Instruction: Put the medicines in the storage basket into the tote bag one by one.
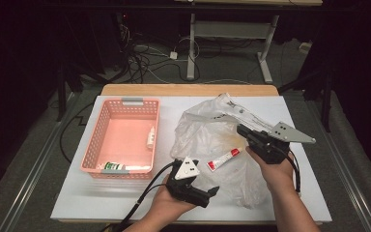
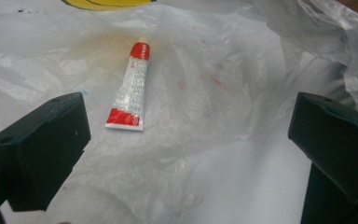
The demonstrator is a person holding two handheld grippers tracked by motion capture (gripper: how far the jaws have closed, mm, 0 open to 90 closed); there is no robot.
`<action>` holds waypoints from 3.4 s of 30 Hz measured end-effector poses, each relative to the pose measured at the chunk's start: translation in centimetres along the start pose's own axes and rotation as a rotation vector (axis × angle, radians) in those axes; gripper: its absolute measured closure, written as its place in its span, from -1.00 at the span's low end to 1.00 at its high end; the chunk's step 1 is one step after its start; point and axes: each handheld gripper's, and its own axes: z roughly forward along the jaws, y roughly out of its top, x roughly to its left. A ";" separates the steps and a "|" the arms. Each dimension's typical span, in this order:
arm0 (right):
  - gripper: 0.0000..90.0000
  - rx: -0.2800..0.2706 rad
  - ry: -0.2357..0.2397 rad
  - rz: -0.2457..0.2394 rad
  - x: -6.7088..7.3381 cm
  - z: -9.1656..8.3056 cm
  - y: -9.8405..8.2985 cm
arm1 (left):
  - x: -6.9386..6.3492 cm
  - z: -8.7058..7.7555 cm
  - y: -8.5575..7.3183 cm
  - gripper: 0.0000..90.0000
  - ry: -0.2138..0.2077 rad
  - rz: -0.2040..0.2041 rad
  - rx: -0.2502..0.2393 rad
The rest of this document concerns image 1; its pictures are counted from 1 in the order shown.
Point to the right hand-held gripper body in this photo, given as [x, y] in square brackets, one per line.
[286, 133]

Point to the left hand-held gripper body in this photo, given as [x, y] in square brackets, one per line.
[186, 169]

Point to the clear plastic bag yellow smiley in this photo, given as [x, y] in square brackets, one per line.
[206, 135]

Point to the red and white tube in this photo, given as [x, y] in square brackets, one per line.
[223, 159]

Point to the small white bottle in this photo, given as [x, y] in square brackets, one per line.
[151, 137]

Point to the green and white jar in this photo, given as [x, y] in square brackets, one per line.
[113, 166]

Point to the pink plastic basket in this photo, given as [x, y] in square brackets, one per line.
[122, 129]

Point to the person's left hand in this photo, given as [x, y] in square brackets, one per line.
[165, 206]

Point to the person's right hand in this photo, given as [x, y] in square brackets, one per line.
[277, 175]

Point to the white narrow packet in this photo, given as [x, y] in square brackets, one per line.
[137, 168]

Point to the black stand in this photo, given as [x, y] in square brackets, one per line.
[62, 90]
[325, 96]

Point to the white board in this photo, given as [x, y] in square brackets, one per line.
[170, 106]

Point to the small white box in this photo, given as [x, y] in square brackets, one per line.
[305, 47]

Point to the white power adapter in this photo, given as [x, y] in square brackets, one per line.
[173, 55]

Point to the metal floor rail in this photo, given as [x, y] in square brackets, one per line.
[348, 180]
[32, 174]

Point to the white desk frame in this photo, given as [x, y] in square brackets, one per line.
[227, 30]

